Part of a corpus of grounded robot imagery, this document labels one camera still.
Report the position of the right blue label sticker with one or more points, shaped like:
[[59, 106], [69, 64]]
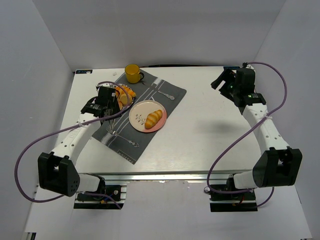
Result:
[[232, 68]]

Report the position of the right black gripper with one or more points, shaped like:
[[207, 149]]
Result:
[[224, 81]]

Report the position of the blue floral plate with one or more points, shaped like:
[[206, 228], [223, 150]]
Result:
[[114, 86]]

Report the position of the large orange croissant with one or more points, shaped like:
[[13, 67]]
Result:
[[124, 89]]

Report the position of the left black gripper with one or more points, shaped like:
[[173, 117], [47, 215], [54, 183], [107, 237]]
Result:
[[110, 113]]

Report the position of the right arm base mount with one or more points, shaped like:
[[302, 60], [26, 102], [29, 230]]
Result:
[[230, 203]]

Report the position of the yellow mug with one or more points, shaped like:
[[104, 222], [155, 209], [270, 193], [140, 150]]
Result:
[[133, 73]]

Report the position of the striped croissant bread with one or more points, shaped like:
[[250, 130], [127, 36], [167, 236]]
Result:
[[153, 118]]

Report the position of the silver fork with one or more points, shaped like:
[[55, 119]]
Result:
[[115, 134]]

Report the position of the pink and cream plate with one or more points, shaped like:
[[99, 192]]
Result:
[[139, 113]]

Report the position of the blue label sticker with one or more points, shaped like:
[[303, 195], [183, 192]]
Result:
[[83, 71], [232, 68]]

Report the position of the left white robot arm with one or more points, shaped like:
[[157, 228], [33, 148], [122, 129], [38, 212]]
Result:
[[56, 170]]

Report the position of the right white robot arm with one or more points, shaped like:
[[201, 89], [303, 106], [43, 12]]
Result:
[[278, 164]]

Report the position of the muffin cake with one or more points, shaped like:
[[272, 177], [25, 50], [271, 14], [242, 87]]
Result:
[[124, 99]]

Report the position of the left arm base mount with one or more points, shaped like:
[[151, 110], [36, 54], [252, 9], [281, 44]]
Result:
[[95, 193]]

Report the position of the left blue label sticker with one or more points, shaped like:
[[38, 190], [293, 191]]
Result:
[[83, 71]]

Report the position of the silver spoon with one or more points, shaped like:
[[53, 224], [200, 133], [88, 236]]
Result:
[[172, 98]]

